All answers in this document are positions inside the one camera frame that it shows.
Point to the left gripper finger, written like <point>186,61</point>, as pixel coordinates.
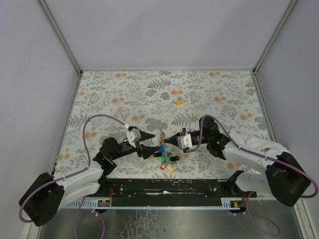
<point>146,151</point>
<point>145,135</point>

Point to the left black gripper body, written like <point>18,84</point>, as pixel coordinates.
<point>138,149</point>

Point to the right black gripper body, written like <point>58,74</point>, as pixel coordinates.
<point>196,136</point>

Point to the bunch of coloured key tags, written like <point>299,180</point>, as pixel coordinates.
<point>166,158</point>

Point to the yellow key tag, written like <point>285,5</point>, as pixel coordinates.
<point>178,100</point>

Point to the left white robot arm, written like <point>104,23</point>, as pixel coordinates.
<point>48,194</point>

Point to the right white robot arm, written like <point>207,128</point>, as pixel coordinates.
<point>278,174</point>

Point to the floral patterned mat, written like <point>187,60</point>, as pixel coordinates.
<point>107,99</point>

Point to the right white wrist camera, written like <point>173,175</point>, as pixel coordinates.
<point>184,141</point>

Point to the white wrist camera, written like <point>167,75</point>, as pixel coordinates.
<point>133,134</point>
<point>184,141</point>

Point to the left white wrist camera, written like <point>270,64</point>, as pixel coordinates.
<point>133,134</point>

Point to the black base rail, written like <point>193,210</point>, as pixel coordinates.
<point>168,193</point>

